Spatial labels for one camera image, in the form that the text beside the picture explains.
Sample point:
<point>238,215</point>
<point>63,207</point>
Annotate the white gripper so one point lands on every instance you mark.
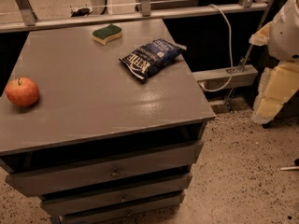
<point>285,36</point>

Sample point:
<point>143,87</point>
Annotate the blue chip bag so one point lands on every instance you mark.
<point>148,60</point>

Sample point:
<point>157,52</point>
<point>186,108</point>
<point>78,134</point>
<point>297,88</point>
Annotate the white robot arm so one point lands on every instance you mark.
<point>279,84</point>

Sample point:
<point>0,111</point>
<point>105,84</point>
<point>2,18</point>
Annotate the grey floor beam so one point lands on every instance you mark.
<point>226,78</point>

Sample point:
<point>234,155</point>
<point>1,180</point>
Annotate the white stick on floor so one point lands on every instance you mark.
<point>289,168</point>

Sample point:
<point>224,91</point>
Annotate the top grey drawer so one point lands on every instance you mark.
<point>82,174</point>

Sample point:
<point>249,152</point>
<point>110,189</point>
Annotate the grey drawer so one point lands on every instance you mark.
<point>125,209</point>
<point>115,192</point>
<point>82,174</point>

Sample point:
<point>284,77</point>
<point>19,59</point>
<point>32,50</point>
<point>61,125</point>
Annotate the middle grey drawer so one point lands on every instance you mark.
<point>115,192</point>

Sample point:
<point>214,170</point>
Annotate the grey drawer cabinet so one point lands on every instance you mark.
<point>91,106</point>

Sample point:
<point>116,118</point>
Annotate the green yellow sponge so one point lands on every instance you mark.
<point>106,34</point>

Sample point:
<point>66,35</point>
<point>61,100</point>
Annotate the bottom grey drawer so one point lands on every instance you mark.
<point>125,209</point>

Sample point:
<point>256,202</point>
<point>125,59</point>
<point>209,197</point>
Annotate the red apple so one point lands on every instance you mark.
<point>22,92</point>

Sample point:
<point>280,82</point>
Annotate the small black object on rail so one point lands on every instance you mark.
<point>81,12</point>

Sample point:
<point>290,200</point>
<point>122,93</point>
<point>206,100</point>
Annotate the grey metal rail frame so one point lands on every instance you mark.
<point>33,15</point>

